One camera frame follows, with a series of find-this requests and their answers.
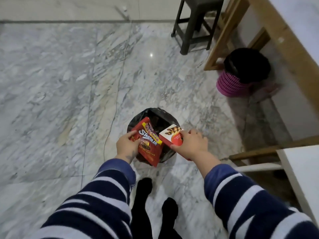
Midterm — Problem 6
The dark wooden stool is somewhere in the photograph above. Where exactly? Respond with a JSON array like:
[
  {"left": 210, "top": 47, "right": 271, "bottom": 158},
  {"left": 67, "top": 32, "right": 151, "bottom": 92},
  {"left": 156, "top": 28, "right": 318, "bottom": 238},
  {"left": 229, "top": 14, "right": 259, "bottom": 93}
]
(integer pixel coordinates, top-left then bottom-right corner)
[{"left": 171, "top": 0, "right": 224, "bottom": 55}]

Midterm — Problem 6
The person's left forearm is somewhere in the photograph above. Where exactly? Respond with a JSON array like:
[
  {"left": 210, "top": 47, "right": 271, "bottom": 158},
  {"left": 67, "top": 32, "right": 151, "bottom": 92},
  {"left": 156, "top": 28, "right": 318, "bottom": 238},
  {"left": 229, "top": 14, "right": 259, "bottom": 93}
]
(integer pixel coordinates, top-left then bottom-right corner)
[{"left": 32, "top": 153, "right": 136, "bottom": 239}]

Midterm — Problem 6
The red Shanato snack bag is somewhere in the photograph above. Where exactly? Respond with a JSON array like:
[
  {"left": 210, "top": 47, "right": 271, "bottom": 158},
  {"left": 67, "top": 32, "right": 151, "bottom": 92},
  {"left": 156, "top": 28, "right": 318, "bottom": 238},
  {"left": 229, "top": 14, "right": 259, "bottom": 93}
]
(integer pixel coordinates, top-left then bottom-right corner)
[{"left": 129, "top": 117, "right": 164, "bottom": 168}]

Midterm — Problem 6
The person's left hand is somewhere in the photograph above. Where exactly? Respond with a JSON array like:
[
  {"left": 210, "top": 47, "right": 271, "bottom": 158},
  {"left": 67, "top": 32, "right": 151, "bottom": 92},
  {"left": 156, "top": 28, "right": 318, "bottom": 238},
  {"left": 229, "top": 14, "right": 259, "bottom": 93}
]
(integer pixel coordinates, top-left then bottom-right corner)
[{"left": 116, "top": 130, "right": 142, "bottom": 165}]

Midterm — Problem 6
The black-lined trash bin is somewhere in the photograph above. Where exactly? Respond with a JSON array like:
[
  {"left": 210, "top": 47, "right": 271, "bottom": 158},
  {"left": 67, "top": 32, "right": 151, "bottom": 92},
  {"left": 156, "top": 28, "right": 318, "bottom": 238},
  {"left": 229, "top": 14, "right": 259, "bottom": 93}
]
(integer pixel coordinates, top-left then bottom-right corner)
[{"left": 127, "top": 108, "right": 181, "bottom": 166}]

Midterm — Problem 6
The person's left leg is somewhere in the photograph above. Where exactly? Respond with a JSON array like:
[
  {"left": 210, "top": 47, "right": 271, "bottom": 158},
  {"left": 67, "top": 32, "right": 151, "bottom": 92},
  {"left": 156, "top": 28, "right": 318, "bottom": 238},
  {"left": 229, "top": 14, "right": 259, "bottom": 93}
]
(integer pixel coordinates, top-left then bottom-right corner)
[{"left": 129, "top": 178, "right": 153, "bottom": 239}]

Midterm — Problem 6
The person's right hand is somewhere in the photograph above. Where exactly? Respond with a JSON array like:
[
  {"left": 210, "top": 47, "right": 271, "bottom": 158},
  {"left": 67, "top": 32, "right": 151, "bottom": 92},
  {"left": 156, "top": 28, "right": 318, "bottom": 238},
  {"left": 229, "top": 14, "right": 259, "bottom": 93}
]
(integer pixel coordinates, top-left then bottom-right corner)
[{"left": 177, "top": 129, "right": 209, "bottom": 162}]

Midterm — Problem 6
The person's right forearm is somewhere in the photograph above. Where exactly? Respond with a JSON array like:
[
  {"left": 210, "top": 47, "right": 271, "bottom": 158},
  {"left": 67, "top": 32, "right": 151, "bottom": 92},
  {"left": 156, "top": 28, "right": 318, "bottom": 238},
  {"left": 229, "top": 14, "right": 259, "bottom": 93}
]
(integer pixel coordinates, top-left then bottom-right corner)
[{"left": 190, "top": 149, "right": 319, "bottom": 239}]

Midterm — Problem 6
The wooden frame marble table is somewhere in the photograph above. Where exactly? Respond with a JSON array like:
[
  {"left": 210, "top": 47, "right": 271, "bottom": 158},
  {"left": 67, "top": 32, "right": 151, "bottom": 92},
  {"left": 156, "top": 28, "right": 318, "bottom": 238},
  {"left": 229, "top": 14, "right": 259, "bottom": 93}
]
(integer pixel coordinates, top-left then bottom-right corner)
[{"left": 204, "top": 0, "right": 319, "bottom": 115}]

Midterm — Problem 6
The pink basket with black liner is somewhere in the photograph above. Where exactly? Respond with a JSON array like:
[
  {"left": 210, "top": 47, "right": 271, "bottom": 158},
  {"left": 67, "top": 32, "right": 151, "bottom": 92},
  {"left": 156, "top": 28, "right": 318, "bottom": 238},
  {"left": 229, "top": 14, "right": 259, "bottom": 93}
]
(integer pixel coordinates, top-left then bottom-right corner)
[{"left": 216, "top": 48, "right": 271, "bottom": 98}]

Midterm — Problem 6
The person's leg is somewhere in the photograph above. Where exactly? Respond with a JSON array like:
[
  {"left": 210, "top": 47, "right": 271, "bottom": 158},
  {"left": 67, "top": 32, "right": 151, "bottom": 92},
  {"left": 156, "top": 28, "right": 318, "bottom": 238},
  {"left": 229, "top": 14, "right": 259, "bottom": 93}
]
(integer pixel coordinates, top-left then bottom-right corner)
[
  {"left": 158, "top": 198, "right": 182, "bottom": 239},
  {"left": 129, "top": 178, "right": 153, "bottom": 239}
]

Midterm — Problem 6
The red and white wafer box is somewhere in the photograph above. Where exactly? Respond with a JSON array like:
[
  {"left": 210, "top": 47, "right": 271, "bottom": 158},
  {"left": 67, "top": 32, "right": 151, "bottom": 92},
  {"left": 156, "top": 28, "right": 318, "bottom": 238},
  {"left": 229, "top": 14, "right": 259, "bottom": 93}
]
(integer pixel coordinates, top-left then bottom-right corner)
[{"left": 159, "top": 123, "right": 192, "bottom": 161}]

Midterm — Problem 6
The person's right leg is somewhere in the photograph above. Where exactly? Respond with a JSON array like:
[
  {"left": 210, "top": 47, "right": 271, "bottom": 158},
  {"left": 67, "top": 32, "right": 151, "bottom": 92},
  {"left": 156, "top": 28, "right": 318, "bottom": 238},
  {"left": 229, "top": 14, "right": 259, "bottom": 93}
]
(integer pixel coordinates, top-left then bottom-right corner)
[{"left": 158, "top": 198, "right": 182, "bottom": 239}]

